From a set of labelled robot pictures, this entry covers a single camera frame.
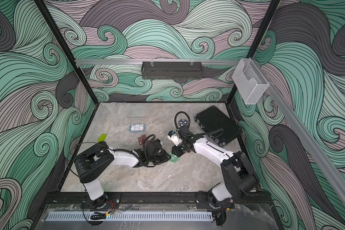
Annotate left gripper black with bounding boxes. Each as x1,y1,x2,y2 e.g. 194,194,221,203
148,150,173,166

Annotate green round pillbox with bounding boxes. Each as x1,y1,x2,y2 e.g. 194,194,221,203
170,154,179,163

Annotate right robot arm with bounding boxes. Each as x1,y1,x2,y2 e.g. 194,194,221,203
168,126,258,209

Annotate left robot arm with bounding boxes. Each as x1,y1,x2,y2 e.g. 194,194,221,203
74,140,172,209

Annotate dark round pillbox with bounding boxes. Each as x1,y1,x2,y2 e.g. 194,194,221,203
178,119,190,127

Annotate black flat case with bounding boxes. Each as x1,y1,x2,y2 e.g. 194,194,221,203
194,106,242,148

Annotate dark red pillbox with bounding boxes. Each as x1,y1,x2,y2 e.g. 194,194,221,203
138,134,147,145

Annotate blue rectangular pillbox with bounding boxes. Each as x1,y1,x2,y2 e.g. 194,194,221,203
129,124,145,132

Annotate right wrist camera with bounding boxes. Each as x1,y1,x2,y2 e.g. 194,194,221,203
168,130,181,146

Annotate black wall tray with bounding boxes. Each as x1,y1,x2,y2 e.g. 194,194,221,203
141,61,203,80

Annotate white slotted cable duct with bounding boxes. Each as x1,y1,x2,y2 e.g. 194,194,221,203
45,211,213,222

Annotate clear plastic wall holder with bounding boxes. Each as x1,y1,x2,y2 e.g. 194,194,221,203
232,58,269,105

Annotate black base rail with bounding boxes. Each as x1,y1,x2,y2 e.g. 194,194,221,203
45,191,272,209

